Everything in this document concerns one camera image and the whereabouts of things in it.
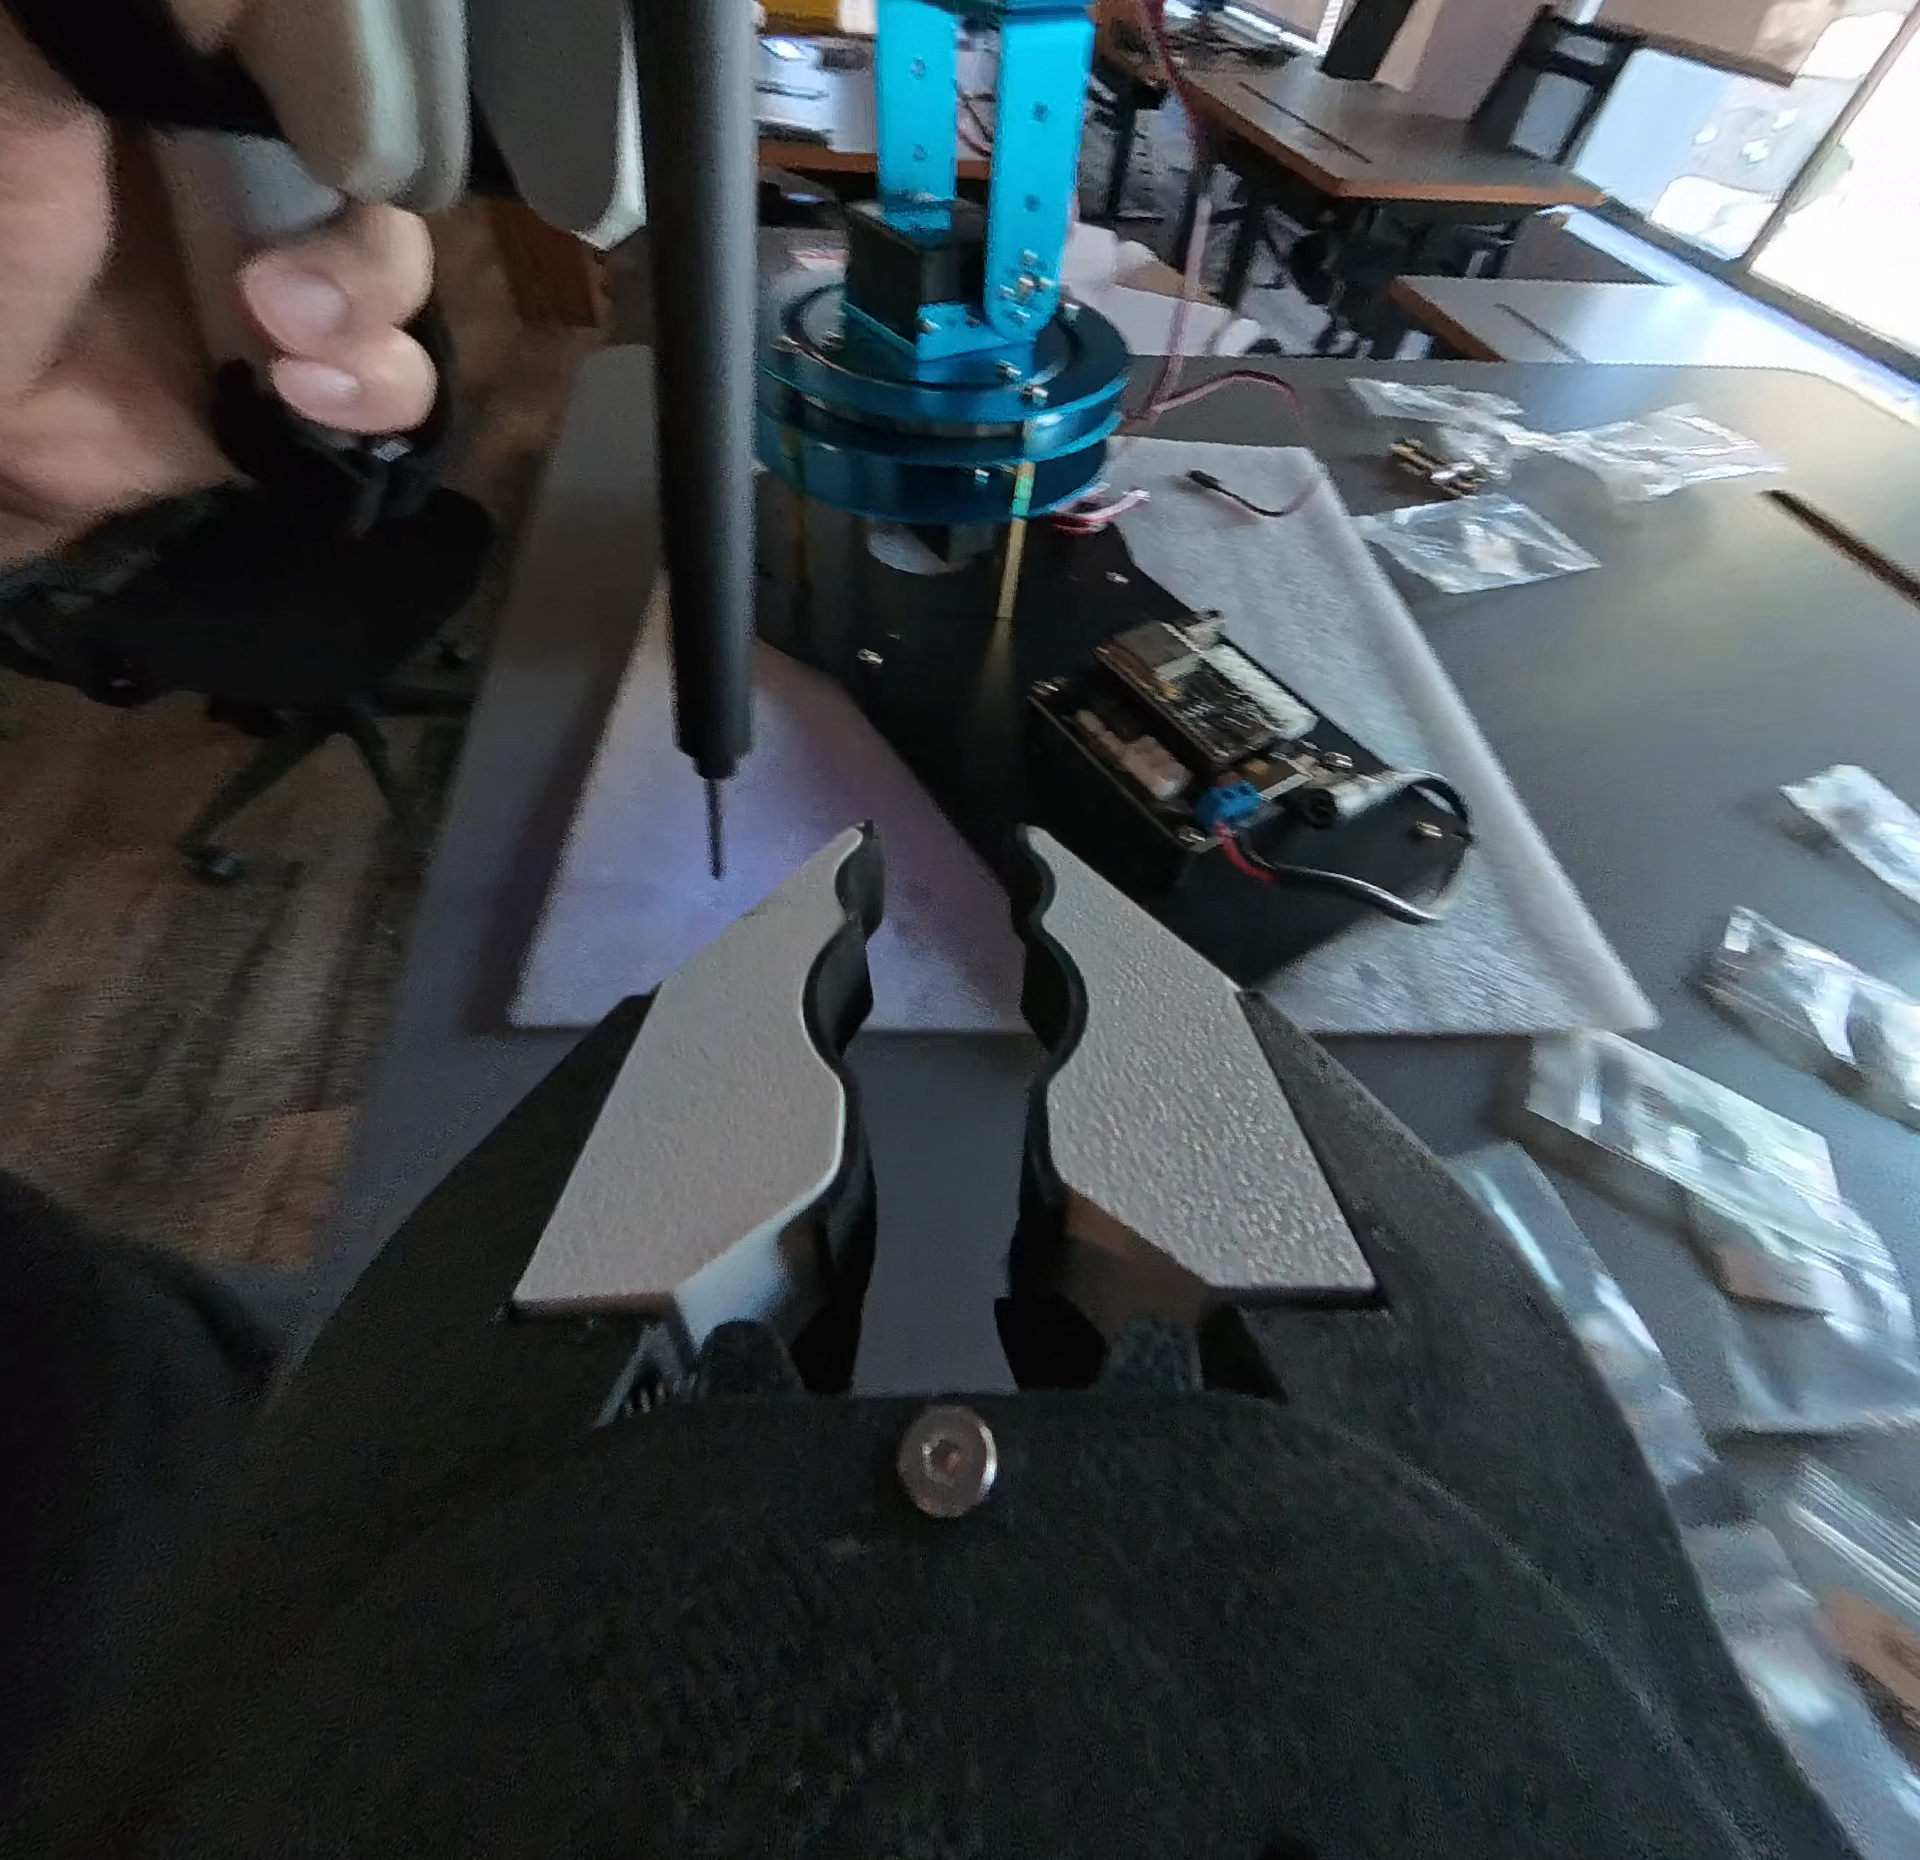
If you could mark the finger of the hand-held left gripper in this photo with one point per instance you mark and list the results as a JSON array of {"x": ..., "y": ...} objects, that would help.
[{"x": 563, "y": 76}]

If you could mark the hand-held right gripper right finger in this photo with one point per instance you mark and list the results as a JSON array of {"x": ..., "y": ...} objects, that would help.
[{"x": 1186, "y": 1125}]

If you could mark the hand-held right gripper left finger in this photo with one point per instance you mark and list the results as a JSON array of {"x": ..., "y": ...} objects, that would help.
[{"x": 719, "y": 1125}]

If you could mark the grey electric screwdriver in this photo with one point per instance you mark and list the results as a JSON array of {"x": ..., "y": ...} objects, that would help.
[{"x": 697, "y": 389}]

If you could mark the blue toy robot arm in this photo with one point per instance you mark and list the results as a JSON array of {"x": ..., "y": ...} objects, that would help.
[{"x": 1036, "y": 119}]

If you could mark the grey background desk with slot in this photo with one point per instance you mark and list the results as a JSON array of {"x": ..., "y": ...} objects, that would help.
[{"x": 1381, "y": 136}]

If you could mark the wooden edged background desk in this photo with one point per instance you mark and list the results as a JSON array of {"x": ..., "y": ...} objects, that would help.
[{"x": 1620, "y": 314}]

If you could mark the person's left hand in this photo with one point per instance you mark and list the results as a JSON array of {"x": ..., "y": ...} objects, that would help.
[{"x": 92, "y": 314}]

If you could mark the white foam sheet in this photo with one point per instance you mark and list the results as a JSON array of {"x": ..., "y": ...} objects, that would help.
[{"x": 1322, "y": 584}]

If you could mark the black office chair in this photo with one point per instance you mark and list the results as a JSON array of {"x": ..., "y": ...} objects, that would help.
[{"x": 299, "y": 615}]

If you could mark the cardboard box with foam insert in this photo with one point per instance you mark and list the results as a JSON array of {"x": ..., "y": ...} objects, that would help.
[{"x": 1171, "y": 300}]

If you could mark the flat clear plastic bag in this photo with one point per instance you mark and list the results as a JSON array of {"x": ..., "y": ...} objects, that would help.
[{"x": 1478, "y": 541}]

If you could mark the person's dark clothing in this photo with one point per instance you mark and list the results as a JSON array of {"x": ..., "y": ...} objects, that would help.
[{"x": 104, "y": 1515}]

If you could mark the crumpled clear plastic bag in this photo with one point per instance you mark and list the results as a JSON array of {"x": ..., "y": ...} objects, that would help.
[
  {"x": 1431, "y": 399},
  {"x": 1651, "y": 450}
]

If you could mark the black background chair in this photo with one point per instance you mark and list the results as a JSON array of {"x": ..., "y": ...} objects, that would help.
[{"x": 1569, "y": 83}]

